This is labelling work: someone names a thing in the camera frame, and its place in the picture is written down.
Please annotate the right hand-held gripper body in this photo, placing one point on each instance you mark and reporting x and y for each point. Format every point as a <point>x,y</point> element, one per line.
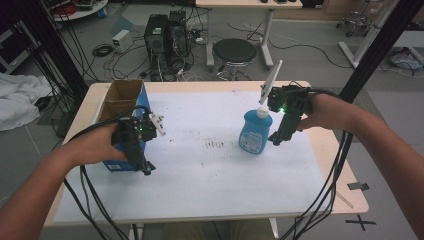
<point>291,100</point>

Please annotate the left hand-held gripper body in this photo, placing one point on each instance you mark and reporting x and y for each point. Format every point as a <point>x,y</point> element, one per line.
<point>135,130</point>

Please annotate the blue bottle with white cap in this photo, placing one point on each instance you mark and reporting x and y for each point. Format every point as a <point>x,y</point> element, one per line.
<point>255,131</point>

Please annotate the person's right hand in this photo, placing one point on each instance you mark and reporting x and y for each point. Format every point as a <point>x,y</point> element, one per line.
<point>328,111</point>

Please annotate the person's left hand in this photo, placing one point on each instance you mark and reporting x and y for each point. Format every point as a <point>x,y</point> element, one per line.
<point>95,145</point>

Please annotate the blue cardboard box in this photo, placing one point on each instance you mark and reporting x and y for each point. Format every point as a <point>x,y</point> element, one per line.
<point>121,96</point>

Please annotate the white paper table cover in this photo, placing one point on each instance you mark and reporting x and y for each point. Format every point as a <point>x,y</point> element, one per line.
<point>206,180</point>

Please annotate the black round stool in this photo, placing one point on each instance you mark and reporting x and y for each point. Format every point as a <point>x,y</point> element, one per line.
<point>234,50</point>

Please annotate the black tape piece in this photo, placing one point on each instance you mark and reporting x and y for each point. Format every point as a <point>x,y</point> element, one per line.
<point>358,186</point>

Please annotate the small white box device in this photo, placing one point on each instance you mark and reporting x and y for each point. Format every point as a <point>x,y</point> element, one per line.
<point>121,40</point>

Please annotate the black computer tower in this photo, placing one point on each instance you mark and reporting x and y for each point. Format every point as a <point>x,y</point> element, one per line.
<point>155,36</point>
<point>177,35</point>

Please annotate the white metal stand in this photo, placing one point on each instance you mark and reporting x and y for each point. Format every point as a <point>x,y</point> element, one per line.
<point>366,36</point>

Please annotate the wheeled chair base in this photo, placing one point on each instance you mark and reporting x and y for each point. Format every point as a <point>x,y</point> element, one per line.
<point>355,23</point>

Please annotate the white-legged wooden desk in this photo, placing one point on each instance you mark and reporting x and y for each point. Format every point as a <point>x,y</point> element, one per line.
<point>248,4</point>

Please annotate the light blue bag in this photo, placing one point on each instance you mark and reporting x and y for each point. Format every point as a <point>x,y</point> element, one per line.
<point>405,60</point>

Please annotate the white cloth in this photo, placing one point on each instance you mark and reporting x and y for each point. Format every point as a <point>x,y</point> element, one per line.
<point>18,100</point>

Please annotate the round white table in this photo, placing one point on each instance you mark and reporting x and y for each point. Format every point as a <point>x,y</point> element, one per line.
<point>83,11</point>

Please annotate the black metal frame post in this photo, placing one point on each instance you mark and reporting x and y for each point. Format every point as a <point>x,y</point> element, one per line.
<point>376,50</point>
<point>53,46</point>

